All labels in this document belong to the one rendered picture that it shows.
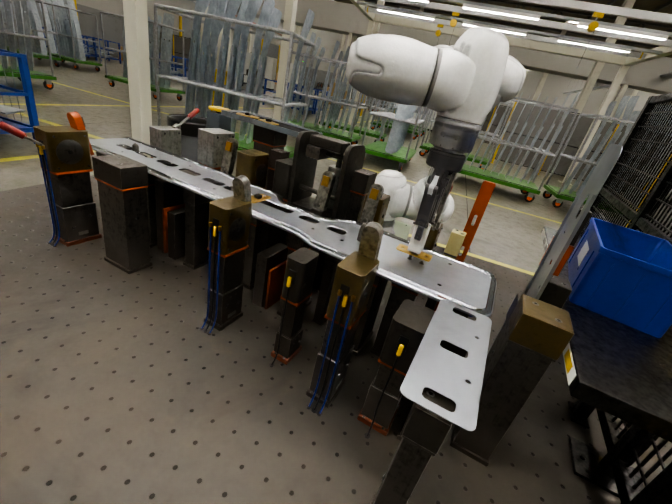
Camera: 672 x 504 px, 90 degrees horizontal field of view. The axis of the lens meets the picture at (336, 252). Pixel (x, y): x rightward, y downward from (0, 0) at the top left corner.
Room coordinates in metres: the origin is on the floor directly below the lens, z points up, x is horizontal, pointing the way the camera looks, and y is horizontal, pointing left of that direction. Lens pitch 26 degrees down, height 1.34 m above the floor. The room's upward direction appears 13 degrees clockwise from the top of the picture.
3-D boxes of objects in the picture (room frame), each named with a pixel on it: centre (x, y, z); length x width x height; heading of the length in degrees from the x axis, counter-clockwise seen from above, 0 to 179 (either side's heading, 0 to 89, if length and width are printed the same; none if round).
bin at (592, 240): (0.74, -0.64, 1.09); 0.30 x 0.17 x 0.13; 152
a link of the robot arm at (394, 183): (1.58, -0.18, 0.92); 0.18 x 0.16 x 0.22; 88
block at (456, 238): (0.83, -0.30, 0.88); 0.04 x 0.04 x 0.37; 68
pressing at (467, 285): (0.92, 0.28, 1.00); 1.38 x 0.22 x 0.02; 68
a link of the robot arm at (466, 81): (0.74, -0.17, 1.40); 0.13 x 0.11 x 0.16; 88
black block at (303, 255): (0.65, 0.07, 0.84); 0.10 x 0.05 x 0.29; 158
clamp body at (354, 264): (0.56, -0.04, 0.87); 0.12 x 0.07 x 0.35; 158
